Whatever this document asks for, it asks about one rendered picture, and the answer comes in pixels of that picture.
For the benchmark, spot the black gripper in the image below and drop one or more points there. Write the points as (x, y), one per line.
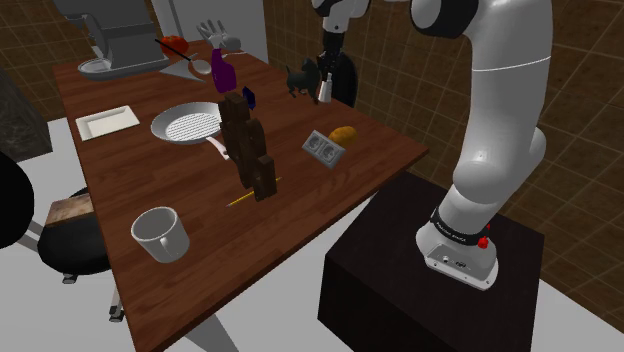
(333, 44)

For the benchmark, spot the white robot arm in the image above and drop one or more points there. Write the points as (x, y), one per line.
(502, 122)

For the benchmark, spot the black cat figure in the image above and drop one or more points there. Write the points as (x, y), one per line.
(304, 75)

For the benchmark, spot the small white bottle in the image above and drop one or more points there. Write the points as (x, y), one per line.
(325, 90)

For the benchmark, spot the orange potato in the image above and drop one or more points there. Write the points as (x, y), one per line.
(343, 135)

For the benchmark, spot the small dark blue object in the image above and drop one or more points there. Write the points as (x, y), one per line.
(249, 97)

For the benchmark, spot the purple spray bottle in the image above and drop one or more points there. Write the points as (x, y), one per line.
(224, 75)

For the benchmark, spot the grey hand figure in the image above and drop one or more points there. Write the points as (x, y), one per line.
(214, 35)

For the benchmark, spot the brown wooden block figure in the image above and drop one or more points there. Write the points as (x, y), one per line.
(248, 146)

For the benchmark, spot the red tomato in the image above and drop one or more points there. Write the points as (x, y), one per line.
(175, 44)

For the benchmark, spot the grey frying pan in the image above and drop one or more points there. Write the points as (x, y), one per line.
(187, 126)

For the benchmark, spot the yellow pencil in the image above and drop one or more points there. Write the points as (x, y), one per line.
(241, 199)

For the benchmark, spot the grey coffee machine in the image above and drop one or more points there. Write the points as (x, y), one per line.
(126, 34)

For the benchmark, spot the brown wooden table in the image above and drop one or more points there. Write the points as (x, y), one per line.
(234, 253)

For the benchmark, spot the dark robot stand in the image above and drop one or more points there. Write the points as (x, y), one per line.
(390, 273)

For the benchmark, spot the white rectangular plate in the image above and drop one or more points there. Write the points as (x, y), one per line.
(107, 122)

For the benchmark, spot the white mug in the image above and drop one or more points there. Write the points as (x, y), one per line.
(168, 244)

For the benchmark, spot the brown wooden box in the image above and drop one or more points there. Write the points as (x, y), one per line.
(68, 210)

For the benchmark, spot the dark stone cabinet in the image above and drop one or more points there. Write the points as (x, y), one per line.
(19, 122)

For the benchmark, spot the grey double wall socket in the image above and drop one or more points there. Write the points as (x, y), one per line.
(323, 149)

